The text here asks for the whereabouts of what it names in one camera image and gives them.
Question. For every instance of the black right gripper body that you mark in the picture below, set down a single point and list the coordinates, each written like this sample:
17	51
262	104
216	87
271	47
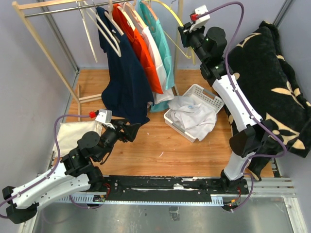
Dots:
194	39

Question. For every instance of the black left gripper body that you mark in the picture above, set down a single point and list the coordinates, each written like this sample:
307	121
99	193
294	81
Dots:
111	136

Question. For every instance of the yellow hanger with metal hook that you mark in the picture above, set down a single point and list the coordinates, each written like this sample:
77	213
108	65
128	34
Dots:
190	53

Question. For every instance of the sheer white t shirt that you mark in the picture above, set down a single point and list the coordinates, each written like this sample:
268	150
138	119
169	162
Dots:
195	118

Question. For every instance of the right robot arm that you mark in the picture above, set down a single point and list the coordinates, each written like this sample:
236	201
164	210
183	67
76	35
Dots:
209	47

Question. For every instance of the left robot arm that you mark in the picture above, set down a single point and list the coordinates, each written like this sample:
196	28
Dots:
74	172

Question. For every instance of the teal t shirt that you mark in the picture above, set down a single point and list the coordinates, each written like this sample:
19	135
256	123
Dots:
157	32

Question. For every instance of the navy blue t shirt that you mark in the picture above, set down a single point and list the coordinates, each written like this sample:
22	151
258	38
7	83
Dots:
128	91

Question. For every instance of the white pink t shirt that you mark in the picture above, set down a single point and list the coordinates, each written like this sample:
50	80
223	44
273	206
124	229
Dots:
145	33

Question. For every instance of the orange t shirt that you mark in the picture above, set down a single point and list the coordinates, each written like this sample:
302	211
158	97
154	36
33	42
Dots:
139	46

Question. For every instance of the cream hanger on navy shirt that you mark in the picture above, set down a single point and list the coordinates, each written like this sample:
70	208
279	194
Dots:
109	31

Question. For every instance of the empty cream hanger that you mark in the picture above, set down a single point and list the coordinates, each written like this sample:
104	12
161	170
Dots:
86	30

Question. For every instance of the folded cream cloth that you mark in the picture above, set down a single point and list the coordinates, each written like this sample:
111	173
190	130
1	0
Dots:
70	133

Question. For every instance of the white plastic basket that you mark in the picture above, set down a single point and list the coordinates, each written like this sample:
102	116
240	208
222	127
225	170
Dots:
199	94

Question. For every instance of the black floral blanket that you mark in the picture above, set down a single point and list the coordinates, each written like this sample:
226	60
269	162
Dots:
269	83

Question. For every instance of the wooden clothes rack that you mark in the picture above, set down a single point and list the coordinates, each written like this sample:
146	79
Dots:
19	8

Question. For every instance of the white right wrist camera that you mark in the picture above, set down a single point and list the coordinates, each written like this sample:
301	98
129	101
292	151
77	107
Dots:
199	18

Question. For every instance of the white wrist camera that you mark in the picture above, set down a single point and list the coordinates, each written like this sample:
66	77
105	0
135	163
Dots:
199	18
103	116

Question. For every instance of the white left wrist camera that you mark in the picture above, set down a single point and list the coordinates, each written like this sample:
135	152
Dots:
103	116

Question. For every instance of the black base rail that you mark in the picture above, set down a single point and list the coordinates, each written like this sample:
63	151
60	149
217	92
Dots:
166	188

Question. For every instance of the metal corner post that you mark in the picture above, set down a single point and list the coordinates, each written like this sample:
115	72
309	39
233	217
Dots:
52	23

